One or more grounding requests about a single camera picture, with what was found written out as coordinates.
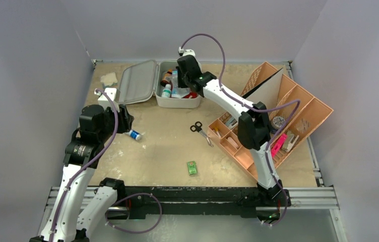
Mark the grey stapler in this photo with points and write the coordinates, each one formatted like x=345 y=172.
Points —
x=231 y=123

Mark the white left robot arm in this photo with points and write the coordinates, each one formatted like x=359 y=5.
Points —
x=68 y=221

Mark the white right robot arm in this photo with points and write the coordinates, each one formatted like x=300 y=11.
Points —
x=253 y=130

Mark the blue clear wipes packet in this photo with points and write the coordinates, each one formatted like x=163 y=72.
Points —
x=177 y=92

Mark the pink eraser block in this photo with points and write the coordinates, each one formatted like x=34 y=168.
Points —
x=233 y=143

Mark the red fabric pouch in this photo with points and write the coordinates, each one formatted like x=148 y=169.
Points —
x=191 y=95

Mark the small green box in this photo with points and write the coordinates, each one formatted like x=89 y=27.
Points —
x=192 y=168

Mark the clear white cap bottle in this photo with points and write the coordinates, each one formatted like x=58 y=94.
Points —
x=166 y=92

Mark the white sponge pad stack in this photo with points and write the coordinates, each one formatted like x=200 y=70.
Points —
x=109 y=80

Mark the black handled scissors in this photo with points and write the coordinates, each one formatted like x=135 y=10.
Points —
x=197 y=127

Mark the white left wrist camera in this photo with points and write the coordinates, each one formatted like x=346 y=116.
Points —
x=107 y=98

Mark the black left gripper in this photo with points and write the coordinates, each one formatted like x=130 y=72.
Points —
x=124 y=119

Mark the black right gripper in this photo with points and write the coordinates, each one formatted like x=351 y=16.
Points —
x=185 y=79

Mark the white bottle blue label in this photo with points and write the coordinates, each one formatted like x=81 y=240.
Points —
x=134 y=135

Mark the pink sticky note block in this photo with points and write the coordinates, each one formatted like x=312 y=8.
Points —
x=279 y=143

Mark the brown bottle orange cap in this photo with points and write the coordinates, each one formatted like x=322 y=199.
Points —
x=166 y=78

